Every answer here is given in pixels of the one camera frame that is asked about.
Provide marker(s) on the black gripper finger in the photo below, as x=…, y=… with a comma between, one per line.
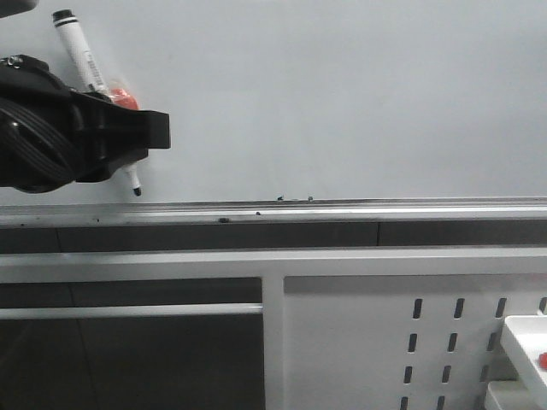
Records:
x=99, y=170
x=104, y=120

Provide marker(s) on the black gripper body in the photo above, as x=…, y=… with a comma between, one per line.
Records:
x=42, y=148

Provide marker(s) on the red round magnet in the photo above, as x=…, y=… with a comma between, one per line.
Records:
x=120, y=95

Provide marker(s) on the white black whiteboard marker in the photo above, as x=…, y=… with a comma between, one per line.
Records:
x=74, y=40

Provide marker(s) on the white whiteboard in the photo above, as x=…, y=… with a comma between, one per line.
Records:
x=315, y=99

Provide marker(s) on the white slotted pegboard panel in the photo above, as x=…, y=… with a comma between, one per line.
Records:
x=400, y=342

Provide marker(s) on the white plastic bin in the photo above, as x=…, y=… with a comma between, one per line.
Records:
x=508, y=395
x=524, y=339

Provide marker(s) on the lower white plastic bin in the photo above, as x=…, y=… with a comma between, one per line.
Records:
x=508, y=395

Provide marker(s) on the small red object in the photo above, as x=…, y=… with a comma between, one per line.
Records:
x=542, y=361

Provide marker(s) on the white metal frame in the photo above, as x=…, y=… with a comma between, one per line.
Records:
x=189, y=330

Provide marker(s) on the aluminium whiteboard tray rail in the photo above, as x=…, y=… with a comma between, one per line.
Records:
x=278, y=211

